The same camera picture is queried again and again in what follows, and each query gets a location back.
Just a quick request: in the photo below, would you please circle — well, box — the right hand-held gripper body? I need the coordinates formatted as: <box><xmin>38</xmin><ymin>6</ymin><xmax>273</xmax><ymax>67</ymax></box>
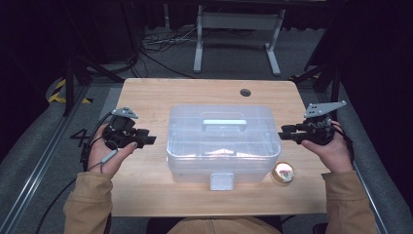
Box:
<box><xmin>295</xmin><ymin>100</ymin><xmax>348</xmax><ymax>146</ymax></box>

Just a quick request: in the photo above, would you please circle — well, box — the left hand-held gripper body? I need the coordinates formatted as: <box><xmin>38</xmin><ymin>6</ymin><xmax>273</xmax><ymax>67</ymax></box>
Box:
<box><xmin>103</xmin><ymin>106</ymin><xmax>140</xmax><ymax>150</ymax></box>

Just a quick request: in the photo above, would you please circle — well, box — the clear plastic storage box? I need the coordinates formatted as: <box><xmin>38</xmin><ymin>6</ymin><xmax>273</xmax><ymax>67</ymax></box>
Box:
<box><xmin>166</xmin><ymin>103</ymin><xmax>282</xmax><ymax>192</ymax></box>
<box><xmin>166</xmin><ymin>145</ymin><xmax>282</xmax><ymax>184</ymax></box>

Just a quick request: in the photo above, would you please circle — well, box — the person's right hand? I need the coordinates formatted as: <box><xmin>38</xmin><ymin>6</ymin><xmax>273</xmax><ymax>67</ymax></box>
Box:
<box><xmin>300</xmin><ymin>120</ymin><xmax>355</xmax><ymax>174</ymax></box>

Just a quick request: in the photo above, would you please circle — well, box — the person's left hand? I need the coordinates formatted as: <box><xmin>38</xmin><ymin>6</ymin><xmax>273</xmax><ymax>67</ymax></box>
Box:
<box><xmin>87</xmin><ymin>125</ymin><xmax>138</xmax><ymax>179</ymax></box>

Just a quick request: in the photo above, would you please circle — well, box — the black metal stand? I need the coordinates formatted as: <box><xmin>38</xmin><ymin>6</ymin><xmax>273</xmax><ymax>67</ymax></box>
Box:
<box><xmin>289</xmin><ymin>61</ymin><xmax>343</xmax><ymax>100</ymax></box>
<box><xmin>62</xmin><ymin>54</ymin><xmax>127</xmax><ymax>117</ymax></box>

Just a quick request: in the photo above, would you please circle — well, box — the person's torso tan jacket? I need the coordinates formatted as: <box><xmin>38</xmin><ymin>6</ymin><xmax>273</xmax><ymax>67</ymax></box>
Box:
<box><xmin>167</xmin><ymin>216</ymin><xmax>282</xmax><ymax>234</ymax></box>

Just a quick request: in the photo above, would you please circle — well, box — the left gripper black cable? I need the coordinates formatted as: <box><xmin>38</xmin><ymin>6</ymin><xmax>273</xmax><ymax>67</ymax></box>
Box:
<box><xmin>34</xmin><ymin>111</ymin><xmax>120</xmax><ymax>234</ymax></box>

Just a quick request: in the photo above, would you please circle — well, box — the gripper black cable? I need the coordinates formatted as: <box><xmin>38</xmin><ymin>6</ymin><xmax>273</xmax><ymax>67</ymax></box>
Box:
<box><xmin>330</xmin><ymin>121</ymin><xmax>356</xmax><ymax>164</ymax></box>
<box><xmin>34</xmin><ymin>111</ymin><xmax>120</xmax><ymax>234</ymax></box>

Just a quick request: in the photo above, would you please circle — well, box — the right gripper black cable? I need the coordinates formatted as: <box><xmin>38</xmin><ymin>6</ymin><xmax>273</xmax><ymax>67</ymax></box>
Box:
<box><xmin>330</xmin><ymin>121</ymin><xmax>356</xmax><ymax>164</ymax></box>

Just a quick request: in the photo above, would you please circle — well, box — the metal floor rail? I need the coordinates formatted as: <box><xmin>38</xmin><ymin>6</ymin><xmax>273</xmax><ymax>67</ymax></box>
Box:
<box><xmin>0</xmin><ymin>85</ymin><xmax>91</xmax><ymax>234</ymax></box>
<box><xmin>336</xmin><ymin>82</ymin><xmax>393</xmax><ymax>234</ymax></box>

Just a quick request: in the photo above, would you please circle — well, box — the bundle of floor cables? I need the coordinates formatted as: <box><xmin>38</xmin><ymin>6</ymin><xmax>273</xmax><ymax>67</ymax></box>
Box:
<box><xmin>138</xmin><ymin>24</ymin><xmax>200</xmax><ymax>80</ymax></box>

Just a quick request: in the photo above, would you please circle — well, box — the grey metal desk frame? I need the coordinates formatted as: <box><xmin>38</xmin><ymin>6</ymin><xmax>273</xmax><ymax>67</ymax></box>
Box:
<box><xmin>193</xmin><ymin>4</ymin><xmax>286</xmax><ymax>77</ymax></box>

